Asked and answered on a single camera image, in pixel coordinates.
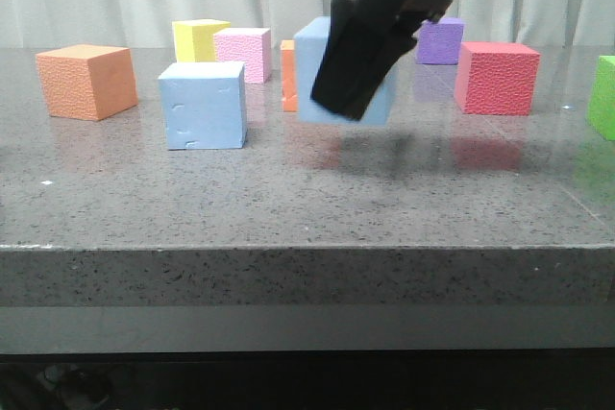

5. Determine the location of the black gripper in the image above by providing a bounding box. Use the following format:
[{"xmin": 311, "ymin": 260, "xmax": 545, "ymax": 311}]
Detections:
[{"xmin": 310, "ymin": 0, "xmax": 452, "ymax": 121}]

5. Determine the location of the textured light blue foam cube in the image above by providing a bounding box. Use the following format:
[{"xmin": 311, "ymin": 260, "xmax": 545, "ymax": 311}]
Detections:
[{"xmin": 294, "ymin": 16, "xmax": 398, "ymax": 126}]

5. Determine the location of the smooth light blue foam cube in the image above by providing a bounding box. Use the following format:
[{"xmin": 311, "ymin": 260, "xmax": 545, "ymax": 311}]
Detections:
[{"xmin": 158, "ymin": 61, "xmax": 247, "ymax": 150}]

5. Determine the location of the purple foam cube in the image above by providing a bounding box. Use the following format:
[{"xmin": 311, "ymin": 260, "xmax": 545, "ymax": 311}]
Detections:
[{"xmin": 416, "ymin": 17, "xmax": 465, "ymax": 65}]

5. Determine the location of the dented orange foam cube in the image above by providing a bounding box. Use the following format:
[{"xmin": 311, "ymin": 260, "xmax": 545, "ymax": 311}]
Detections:
[{"xmin": 280, "ymin": 39, "xmax": 298, "ymax": 112}]

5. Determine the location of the pink foam cube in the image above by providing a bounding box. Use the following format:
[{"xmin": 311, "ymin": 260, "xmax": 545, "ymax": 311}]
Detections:
[{"xmin": 213, "ymin": 27, "xmax": 272, "ymax": 84}]

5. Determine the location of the large red foam cube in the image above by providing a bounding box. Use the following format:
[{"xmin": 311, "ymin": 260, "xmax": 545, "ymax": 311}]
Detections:
[{"xmin": 454, "ymin": 41, "xmax": 541, "ymax": 116}]

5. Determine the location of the yellow foam cube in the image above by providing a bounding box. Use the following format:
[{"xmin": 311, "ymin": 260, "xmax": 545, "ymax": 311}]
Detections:
[{"xmin": 172, "ymin": 19, "xmax": 231, "ymax": 62}]

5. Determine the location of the green foam cube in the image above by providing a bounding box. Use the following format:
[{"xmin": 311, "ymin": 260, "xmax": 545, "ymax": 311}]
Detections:
[{"xmin": 586, "ymin": 56, "xmax": 615, "ymax": 141}]

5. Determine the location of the large orange foam cube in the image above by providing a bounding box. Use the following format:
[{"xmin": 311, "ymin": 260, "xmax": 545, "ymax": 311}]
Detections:
[{"xmin": 36, "ymin": 44, "xmax": 138, "ymax": 121}]

